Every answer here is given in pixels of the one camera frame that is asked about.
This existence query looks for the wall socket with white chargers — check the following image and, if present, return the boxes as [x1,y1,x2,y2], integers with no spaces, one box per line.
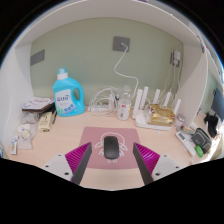
[170,49,183,68]

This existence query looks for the dark grey zip pouch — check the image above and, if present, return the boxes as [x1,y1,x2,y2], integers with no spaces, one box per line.
[190,127,213,154]

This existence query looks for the pink mouse pad with drawing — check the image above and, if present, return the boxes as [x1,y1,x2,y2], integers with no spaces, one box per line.
[78,126,143,170]

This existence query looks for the small white jar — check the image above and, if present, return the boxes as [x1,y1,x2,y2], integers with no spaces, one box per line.
[174,113,186,131]

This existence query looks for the white power strip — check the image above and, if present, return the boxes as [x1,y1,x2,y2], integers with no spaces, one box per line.
[88,104,116,113]

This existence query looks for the grey rectangular wall plate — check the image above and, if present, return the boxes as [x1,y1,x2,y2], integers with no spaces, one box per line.
[30,49,46,67]

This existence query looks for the clear bottle with white label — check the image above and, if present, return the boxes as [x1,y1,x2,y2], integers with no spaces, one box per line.
[116,84,133,121]

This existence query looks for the blue detergent bottle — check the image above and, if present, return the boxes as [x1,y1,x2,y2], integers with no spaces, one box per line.
[51,67,86,117]

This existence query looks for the grey square wall outlet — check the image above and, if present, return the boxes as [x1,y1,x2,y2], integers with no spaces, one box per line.
[112,35,131,53]

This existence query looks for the black pen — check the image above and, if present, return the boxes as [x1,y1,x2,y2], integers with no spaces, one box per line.
[51,109,58,125]

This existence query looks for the clear crumpled plastic bags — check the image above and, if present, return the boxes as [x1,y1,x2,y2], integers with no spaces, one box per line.
[14,111,41,150]

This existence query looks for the black computer mouse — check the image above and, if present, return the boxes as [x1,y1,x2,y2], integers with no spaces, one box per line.
[103,135,121,160]

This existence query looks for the dark notebook with papers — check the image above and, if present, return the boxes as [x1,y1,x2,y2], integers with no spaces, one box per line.
[21,96,56,114]

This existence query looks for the small yellow white packet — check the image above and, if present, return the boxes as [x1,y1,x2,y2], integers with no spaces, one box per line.
[19,126,33,140]

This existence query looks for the small cream cardboard box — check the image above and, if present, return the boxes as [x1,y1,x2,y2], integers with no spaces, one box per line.
[37,111,54,133]

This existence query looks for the white router with antennas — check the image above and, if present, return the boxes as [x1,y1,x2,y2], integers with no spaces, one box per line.
[132,85,183,132]

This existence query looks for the black bag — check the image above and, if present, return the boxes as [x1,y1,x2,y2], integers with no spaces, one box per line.
[203,112,220,138]

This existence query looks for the white coiled cable bundle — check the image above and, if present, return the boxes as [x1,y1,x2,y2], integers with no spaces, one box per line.
[89,85,121,117]

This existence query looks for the white desk shelf unit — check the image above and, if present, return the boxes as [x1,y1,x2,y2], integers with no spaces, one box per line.
[0,0,224,158]

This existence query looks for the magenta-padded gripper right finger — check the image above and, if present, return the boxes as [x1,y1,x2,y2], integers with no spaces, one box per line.
[132,142,183,186]

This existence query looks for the black monitor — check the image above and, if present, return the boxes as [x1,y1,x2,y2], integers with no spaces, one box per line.
[210,87,224,121]

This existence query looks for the gold foil bag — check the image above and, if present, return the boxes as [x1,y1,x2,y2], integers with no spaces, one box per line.
[147,103,177,127]

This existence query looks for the white cable from wall outlet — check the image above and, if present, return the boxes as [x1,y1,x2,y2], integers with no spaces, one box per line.
[113,43,139,91]

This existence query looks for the white sachet with yellow print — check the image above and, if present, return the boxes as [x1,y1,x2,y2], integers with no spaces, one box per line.
[10,134,19,155]

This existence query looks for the white remote control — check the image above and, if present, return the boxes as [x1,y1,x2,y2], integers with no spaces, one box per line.
[174,130,198,158]

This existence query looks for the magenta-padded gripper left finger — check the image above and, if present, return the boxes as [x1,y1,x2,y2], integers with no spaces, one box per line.
[41,142,93,186]

